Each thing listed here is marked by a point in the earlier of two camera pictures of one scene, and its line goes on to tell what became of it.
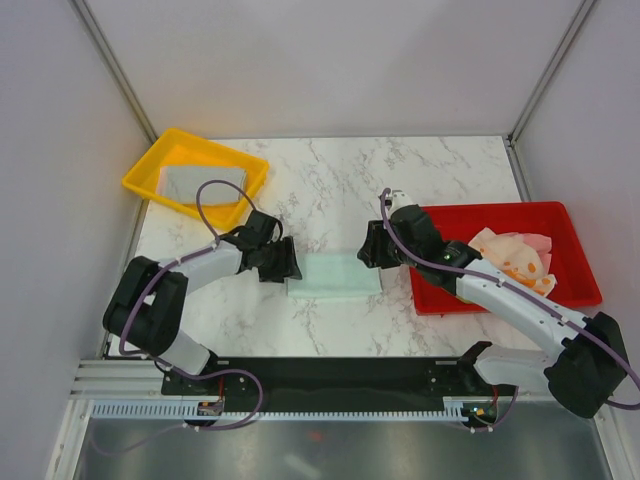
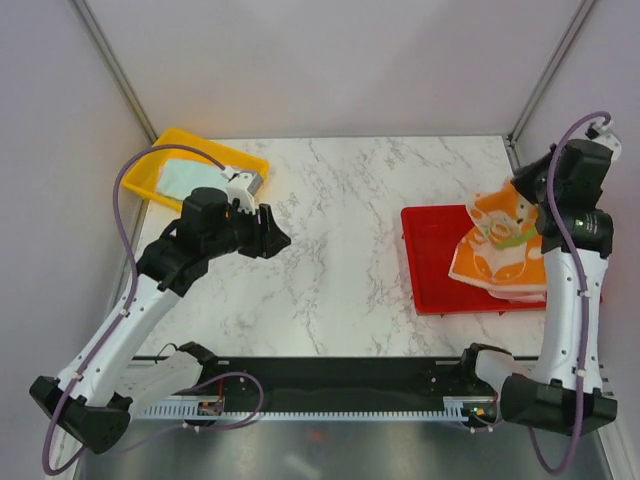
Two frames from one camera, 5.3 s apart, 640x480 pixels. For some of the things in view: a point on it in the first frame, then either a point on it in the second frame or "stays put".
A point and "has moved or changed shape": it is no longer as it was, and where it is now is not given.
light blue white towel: x=334 y=275 → x=180 y=177
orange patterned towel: x=510 y=252 has moved or changed shape
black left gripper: x=287 y=265 → x=267 y=237
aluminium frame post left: x=115 y=68 stays put
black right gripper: x=371 y=253 → x=524 y=178
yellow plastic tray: x=179 y=149 stays put
